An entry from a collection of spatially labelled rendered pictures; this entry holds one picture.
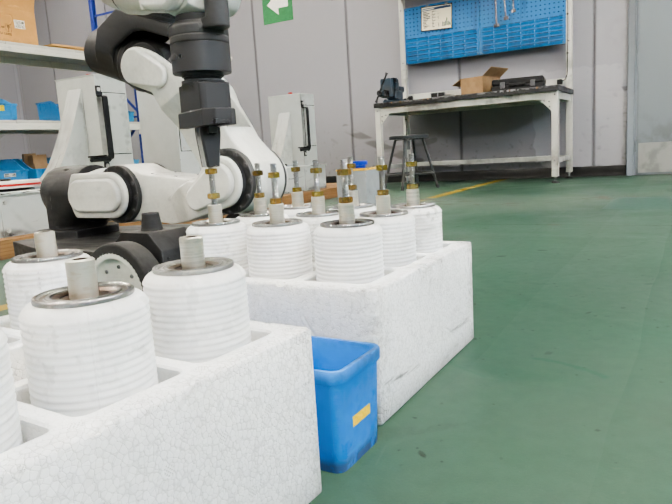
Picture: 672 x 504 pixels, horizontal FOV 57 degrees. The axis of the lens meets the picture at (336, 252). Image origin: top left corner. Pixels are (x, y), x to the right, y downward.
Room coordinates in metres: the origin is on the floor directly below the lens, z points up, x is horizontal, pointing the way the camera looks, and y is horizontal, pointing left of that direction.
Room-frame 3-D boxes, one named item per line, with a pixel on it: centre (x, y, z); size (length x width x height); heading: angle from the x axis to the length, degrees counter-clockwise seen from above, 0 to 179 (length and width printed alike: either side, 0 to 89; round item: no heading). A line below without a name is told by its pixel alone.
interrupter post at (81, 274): (0.47, 0.20, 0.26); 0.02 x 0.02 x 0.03
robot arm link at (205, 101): (0.96, 0.18, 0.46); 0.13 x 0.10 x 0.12; 35
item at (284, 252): (0.90, 0.08, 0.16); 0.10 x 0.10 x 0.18
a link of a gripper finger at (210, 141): (0.95, 0.18, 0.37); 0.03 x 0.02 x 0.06; 125
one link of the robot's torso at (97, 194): (1.59, 0.53, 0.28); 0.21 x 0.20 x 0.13; 59
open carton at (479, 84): (5.61, -1.37, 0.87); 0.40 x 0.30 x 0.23; 45
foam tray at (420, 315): (1.01, 0.02, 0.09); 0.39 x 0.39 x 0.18; 60
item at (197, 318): (0.57, 0.14, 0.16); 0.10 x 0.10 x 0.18
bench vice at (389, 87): (5.60, -0.57, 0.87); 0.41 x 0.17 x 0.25; 149
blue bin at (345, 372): (0.74, 0.11, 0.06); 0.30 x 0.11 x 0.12; 59
